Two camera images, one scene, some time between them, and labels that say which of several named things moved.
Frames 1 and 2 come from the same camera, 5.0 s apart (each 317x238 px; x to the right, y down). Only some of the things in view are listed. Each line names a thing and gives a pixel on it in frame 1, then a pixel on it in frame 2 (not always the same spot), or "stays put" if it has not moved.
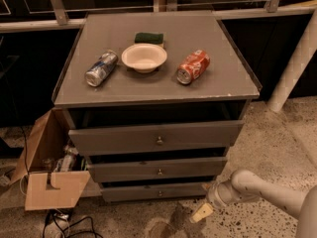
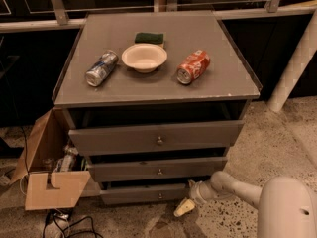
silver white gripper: [216, 194] -> [197, 192]
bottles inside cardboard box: [69, 161] stays put
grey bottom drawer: [156, 191] stays put
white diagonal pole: [299, 61] stays put
